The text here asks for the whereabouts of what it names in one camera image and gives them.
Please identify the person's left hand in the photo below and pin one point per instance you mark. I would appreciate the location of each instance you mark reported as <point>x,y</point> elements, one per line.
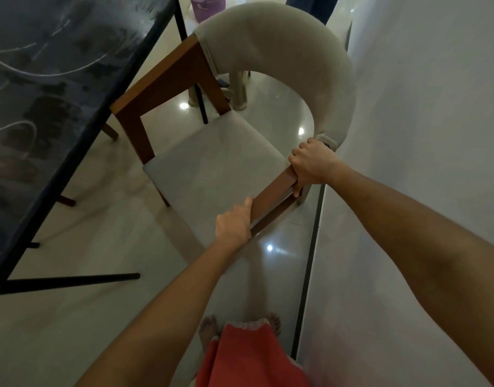
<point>232,229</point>

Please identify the person's right hand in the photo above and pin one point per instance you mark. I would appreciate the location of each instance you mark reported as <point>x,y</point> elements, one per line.
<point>315,163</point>

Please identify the person's right forearm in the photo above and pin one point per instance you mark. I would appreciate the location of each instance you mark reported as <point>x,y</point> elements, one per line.
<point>412,237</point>

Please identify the person's left forearm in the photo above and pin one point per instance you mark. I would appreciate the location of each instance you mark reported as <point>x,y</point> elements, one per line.
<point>158,326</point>

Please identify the person's right foot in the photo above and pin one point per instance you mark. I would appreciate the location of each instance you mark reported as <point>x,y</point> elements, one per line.
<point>274,320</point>

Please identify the person's foot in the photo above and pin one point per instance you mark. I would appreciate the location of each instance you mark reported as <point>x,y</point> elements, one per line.
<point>274,320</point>
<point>208,330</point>

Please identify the person's left foot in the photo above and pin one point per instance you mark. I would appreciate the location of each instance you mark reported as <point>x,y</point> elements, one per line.
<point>208,330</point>

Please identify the person's red garment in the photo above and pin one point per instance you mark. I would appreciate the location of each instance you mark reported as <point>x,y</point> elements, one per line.
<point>251,358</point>

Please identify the beige plastic stool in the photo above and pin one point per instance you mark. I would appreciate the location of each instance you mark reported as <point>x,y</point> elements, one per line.
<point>239,92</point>

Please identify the purple plastic basket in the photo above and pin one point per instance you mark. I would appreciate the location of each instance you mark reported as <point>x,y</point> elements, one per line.
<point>206,9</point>

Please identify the black marble table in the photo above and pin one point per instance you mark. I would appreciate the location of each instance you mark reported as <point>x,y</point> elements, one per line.
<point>89,44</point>

